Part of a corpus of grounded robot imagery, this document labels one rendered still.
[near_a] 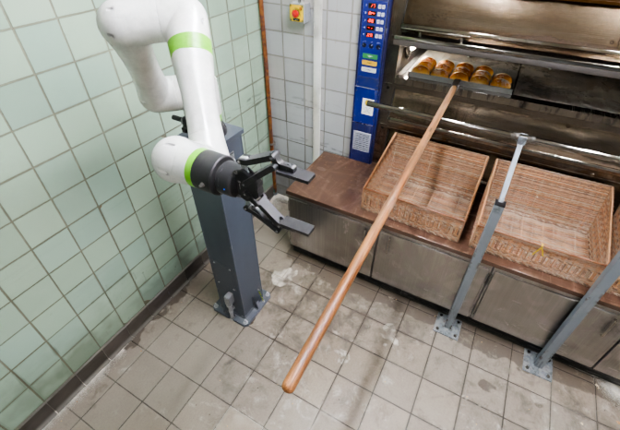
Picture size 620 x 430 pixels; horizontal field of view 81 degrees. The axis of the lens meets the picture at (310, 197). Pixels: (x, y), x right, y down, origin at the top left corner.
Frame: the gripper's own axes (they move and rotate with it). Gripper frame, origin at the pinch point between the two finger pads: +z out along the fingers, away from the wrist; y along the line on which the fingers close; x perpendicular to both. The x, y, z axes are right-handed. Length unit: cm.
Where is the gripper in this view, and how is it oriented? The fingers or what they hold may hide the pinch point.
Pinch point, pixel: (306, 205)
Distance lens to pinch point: 72.7
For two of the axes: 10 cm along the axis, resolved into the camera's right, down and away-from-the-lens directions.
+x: -4.7, 5.6, -6.8
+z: 8.8, 3.0, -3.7
